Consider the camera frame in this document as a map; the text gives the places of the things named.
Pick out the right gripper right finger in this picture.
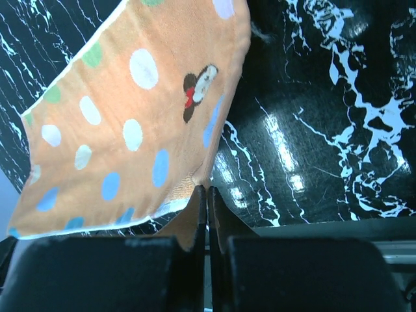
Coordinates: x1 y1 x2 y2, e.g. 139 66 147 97
207 187 415 311

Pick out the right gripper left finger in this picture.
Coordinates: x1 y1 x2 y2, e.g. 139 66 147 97
1 186 207 311

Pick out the orange blue dotted towel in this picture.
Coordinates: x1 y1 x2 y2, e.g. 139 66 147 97
7 1 251 240

